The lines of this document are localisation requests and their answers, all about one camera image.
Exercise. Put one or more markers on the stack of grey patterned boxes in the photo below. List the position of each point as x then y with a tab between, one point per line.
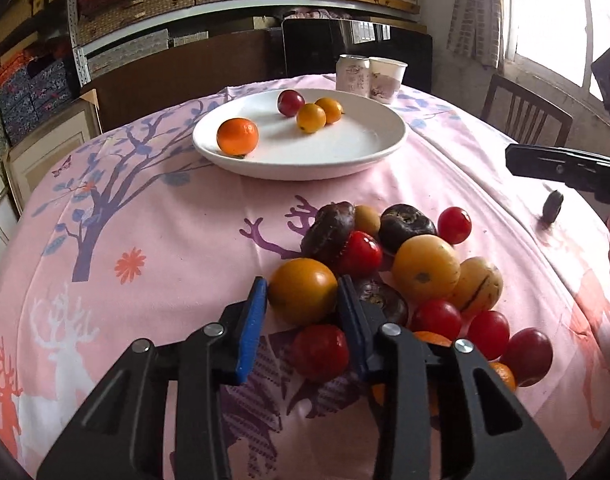
130	50

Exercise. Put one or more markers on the black chair back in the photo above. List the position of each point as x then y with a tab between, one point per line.
315	50

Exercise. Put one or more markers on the bright window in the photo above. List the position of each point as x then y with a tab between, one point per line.
550	10

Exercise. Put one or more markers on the pink printed tablecloth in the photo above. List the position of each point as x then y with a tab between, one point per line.
160	260

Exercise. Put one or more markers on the small dark red plum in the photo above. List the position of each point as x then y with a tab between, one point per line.
290	102

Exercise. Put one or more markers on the white round plate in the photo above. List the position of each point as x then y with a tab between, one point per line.
335	145

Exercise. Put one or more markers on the tan round fruit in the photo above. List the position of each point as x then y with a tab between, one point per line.
369	219

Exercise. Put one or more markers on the large orange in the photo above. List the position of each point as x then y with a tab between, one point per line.
237	136

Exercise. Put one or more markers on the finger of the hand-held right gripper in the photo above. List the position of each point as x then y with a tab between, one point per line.
553	206

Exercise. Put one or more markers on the small yellow-orange fruit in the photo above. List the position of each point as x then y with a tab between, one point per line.
331	110
311	118

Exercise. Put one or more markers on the white metal shelf rack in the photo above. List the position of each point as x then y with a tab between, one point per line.
77	35

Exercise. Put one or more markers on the stack of yellow boxes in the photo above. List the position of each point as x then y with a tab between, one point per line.
15	15

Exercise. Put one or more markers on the brown wooden chair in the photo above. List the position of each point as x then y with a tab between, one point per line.
535	97

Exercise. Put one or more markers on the white drink can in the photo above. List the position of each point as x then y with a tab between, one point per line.
352	74

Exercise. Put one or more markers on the dark purple fruit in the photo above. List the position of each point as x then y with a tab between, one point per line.
385	302
402	230
325	232

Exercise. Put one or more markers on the large dark red plum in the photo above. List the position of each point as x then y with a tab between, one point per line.
527	355

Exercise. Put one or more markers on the brown wooden board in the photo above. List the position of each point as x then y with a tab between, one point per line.
185	70

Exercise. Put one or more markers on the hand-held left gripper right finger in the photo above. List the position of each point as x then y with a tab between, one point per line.
352	330

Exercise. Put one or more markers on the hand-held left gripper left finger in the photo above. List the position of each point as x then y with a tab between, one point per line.
250	335

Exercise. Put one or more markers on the white paper cup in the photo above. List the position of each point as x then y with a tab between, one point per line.
387	80

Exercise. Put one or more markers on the red tomato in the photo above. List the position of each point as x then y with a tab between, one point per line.
454	225
487	335
320	352
435	317
362	255

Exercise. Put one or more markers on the large yellow-orange fruit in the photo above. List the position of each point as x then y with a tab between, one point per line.
300	287

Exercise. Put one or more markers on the patterned curtain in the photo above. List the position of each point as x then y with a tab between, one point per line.
472	15

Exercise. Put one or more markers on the stack of woven boxes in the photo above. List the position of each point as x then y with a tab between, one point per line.
135	15

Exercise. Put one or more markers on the medium orange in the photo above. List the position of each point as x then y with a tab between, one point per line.
430	338
502	375

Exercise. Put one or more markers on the stack of blue floral boxes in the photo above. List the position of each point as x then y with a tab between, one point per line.
30	95

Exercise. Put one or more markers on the striped yellow pepino melon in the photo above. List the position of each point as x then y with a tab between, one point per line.
480	285

